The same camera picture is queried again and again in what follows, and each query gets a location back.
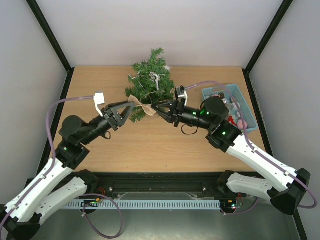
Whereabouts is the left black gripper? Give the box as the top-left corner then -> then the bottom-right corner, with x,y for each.
80,99 -> 135,146

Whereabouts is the burlap bow ornament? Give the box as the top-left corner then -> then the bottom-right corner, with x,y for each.
128,95 -> 157,117

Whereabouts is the small green christmas tree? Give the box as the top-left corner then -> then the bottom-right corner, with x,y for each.
125,47 -> 175,123

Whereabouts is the white cotton boll ornament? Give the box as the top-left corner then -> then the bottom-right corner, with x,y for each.
164,65 -> 171,71

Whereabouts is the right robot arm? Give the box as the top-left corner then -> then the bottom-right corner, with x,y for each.
151,96 -> 311,216

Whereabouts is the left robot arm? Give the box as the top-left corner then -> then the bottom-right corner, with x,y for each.
0,101 -> 136,240

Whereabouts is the frosted pine cone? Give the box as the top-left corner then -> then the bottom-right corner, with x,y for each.
218,92 -> 225,99

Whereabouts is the red reindeer ornament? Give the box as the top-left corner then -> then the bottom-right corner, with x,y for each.
227,116 -> 238,127

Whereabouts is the light blue plastic basket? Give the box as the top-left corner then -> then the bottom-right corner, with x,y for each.
202,84 -> 258,133

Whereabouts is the pink pompom ornament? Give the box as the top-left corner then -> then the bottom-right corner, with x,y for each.
237,118 -> 248,130

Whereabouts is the black aluminium frame rail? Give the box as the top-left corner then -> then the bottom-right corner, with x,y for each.
24,171 -> 292,198

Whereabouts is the light blue cable duct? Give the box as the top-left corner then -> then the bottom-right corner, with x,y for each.
62,199 -> 221,210

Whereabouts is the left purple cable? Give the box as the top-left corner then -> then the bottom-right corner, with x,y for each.
0,96 -> 124,238

